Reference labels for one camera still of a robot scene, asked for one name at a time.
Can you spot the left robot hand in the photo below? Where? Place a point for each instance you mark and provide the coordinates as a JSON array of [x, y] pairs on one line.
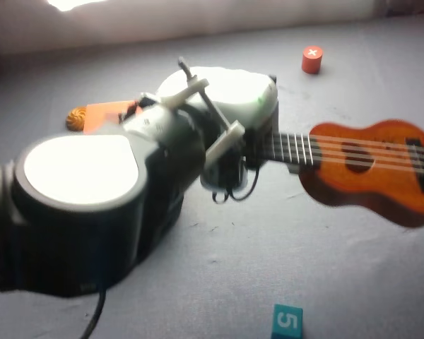
[[240, 95]]

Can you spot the small brown wooden guitar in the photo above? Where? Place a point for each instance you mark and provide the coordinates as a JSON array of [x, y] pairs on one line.
[[374, 183]]

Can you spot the red cylinder block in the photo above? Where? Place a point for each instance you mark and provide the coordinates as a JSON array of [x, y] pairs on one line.
[[312, 60]]

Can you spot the orange foam block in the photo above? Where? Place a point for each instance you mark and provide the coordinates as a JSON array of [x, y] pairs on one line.
[[99, 114]]

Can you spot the orange swirl cookie toy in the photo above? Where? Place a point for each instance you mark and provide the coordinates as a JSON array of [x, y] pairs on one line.
[[76, 119]]

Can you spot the teal number cube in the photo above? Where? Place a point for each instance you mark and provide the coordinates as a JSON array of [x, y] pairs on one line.
[[287, 321]]

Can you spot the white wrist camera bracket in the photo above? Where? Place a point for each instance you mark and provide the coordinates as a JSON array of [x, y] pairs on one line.
[[198, 86]]

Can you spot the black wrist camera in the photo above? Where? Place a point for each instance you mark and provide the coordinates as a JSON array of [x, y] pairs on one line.
[[226, 173]]

